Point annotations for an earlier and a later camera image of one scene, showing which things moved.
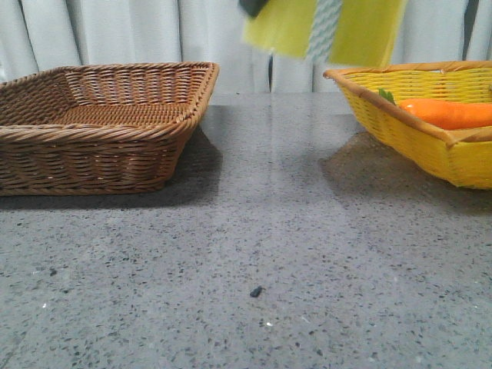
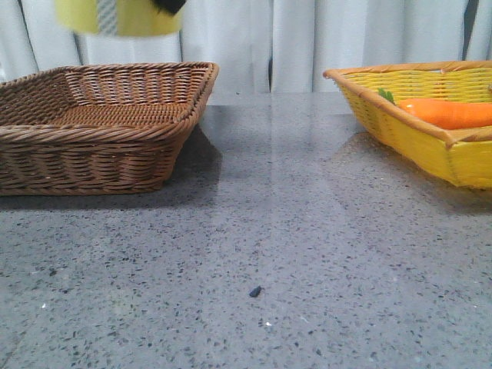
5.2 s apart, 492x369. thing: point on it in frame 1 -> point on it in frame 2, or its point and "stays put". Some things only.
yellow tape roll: (355, 33) -> (115, 18)
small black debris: (256, 292) stays put
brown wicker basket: (105, 129) stays put
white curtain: (37, 35) stays put
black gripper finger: (253, 7) -> (171, 6)
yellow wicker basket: (439, 114) stays put
